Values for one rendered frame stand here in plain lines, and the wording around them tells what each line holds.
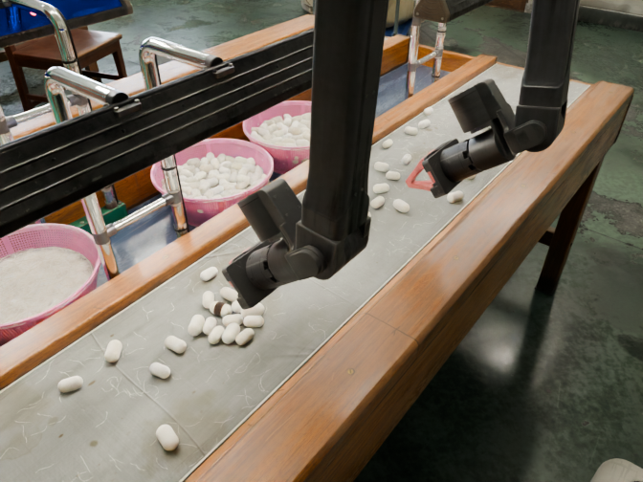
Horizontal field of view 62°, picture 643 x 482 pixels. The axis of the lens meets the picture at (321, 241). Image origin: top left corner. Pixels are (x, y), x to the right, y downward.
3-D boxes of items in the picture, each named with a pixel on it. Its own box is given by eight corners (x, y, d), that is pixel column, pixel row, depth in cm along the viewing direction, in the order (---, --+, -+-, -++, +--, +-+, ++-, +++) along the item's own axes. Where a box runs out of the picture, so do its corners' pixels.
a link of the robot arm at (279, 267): (308, 283, 64) (337, 260, 68) (278, 234, 63) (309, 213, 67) (277, 293, 69) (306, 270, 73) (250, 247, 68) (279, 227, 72)
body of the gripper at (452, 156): (418, 164, 86) (454, 146, 81) (448, 141, 93) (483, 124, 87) (436, 198, 87) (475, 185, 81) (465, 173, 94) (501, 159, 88)
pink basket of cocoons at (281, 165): (367, 151, 142) (369, 118, 136) (302, 194, 126) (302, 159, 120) (292, 123, 155) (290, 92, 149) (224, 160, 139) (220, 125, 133)
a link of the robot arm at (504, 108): (549, 141, 73) (561, 126, 80) (513, 64, 72) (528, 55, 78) (472, 173, 81) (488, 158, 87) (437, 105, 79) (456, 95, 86)
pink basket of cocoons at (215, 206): (292, 182, 130) (290, 146, 124) (248, 247, 110) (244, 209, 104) (193, 165, 136) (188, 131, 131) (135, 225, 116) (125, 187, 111)
